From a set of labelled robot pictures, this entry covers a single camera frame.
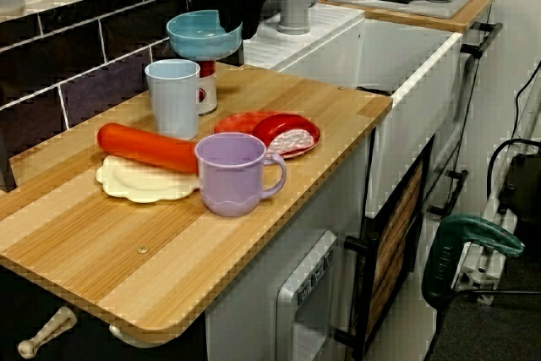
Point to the light blue plastic bowl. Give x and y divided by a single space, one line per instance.
194 37

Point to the toy tomato can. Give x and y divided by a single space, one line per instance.
208 90

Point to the red toy pepper half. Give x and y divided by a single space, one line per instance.
283 128

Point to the pale blue plastic cup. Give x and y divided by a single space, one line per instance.
175 99

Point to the red plastic plate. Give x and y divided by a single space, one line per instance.
236 124

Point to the purple plastic mug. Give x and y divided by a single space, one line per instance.
230 179

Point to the orange toy sausage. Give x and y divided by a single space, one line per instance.
143 147

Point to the white toy sink unit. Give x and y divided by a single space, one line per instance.
406 82

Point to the red hot dog toy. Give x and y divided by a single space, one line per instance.
139 185

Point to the black framed oven door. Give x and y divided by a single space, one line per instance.
393 230

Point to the grey toy dispenser panel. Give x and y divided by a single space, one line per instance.
306 293

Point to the black power box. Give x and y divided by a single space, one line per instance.
524 192

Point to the white cabinet knob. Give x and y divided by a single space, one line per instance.
46 331

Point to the aluminium frame rail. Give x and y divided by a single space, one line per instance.
486 268

